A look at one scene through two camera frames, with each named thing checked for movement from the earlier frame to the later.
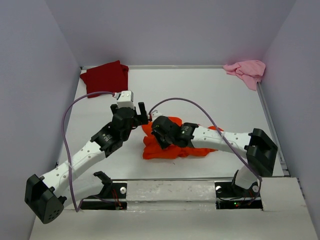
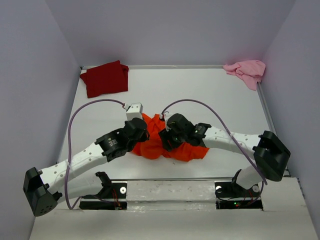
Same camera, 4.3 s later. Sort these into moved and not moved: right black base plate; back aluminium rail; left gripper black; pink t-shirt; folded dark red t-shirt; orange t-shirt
Moved: left gripper black; orange t-shirt
Not moved: back aluminium rail; folded dark red t-shirt; right black base plate; pink t-shirt
